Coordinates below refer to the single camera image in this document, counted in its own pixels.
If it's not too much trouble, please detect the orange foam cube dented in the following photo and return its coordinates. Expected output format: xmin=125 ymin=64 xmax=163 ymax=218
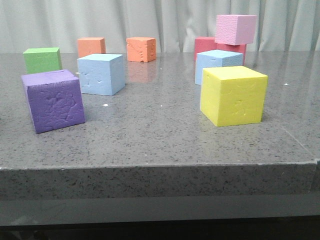
xmin=126 ymin=37 xmax=157 ymax=63

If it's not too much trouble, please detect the red foam cube front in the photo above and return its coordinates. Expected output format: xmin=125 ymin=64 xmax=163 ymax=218
xmin=216 ymin=43 xmax=247 ymax=65

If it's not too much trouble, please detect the light blue foam cube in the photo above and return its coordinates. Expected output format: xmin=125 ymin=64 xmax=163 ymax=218
xmin=77 ymin=53 xmax=126 ymax=96
xmin=194 ymin=49 xmax=244 ymax=85

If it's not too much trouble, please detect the red foam cube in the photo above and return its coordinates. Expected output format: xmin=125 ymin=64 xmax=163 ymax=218
xmin=216 ymin=43 xmax=247 ymax=65
xmin=193 ymin=36 xmax=217 ymax=61

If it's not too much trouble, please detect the red foam cube rear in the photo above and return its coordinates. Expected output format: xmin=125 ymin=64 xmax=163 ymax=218
xmin=193 ymin=36 xmax=217 ymax=61

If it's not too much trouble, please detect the pink foam cube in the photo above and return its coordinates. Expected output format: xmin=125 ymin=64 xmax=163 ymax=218
xmin=215 ymin=14 xmax=257 ymax=46

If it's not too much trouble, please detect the yellow foam cube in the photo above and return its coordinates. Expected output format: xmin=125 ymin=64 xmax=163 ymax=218
xmin=200 ymin=66 xmax=268 ymax=127

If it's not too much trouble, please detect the orange foam cube left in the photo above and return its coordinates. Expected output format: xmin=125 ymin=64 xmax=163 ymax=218
xmin=77 ymin=37 xmax=106 ymax=58

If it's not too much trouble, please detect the grey curtain backdrop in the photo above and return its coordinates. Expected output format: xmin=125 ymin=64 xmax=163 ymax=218
xmin=0 ymin=0 xmax=320 ymax=53

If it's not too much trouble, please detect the purple foam cube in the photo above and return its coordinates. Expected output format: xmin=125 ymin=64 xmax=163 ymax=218
xmin=21 ymin=69 xmax=86 ymax=134

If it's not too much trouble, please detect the green foam cube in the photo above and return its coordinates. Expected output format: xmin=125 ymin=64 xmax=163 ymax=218
xmin=23 ymin=47 xmax=63 ymax=74

